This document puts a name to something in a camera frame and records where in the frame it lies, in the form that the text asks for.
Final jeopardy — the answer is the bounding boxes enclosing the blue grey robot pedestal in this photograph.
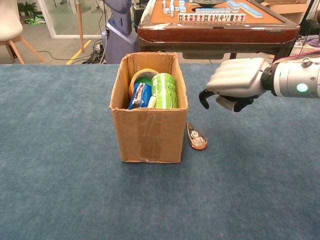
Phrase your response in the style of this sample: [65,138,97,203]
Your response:
[101,0,139,65]

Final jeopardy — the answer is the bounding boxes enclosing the wooden pole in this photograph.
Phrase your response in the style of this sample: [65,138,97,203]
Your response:
[76,0,85,53]

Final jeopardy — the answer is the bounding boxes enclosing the blue carpet table mat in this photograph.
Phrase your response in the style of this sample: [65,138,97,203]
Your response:
[0,63,320,240]

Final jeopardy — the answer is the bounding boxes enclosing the brown mahjong table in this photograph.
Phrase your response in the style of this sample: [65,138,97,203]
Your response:
[137,0,301,64]

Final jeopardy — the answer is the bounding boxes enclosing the white plastic basket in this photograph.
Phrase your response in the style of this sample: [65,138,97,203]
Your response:
[289,41,320,57]

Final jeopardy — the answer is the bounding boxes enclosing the stacked blue-backed tiles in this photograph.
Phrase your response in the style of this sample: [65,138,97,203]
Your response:
[226,0,241,11]

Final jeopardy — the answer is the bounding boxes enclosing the black tripod stand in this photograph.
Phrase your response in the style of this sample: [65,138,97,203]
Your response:
[299,0,316,27]

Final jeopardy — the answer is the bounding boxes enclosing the yellow tape roll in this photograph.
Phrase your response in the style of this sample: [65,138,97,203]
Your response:
[127,68,160,99]

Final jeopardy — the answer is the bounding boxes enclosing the green potted plant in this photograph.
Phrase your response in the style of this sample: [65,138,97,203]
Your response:
[17,1,38,17]

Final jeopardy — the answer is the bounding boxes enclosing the black cable bundle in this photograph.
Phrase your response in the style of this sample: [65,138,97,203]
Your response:
[82,39,108,65]

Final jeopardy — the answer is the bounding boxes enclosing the blue snack packet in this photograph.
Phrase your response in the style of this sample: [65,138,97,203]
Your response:
[126,82,153,110]

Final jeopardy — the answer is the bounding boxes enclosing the short blue-backed tile row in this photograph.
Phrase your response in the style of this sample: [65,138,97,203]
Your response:
[195,7,231,14]

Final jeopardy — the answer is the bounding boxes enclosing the open cardboard box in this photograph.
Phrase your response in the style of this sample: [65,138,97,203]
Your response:
[108,51,189,164]

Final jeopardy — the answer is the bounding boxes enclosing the purple cloth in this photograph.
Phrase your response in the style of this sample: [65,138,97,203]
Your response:
[305,34,320,48]

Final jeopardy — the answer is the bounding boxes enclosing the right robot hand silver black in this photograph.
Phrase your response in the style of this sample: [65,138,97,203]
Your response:
[198,57,272,113]

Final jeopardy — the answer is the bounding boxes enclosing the green drink can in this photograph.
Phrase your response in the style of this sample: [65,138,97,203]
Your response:
[150,72,179,110]

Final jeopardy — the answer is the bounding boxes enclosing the white framed glass partition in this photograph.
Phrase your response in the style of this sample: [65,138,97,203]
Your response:
[37,0,107,40]

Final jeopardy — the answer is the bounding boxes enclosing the face-showing mahjong tile row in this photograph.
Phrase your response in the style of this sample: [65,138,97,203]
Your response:
[177,13,246,23]

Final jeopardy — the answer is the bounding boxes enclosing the long blue-backed tile row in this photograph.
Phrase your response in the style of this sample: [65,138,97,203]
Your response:
[237,1,264,19]

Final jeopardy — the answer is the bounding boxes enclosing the white chair wooden legs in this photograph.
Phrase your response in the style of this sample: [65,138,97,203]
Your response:
[0,0,46,65]

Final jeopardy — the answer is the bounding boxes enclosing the green fabric heap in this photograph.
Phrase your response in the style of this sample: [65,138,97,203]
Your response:
[23,14,46,25]

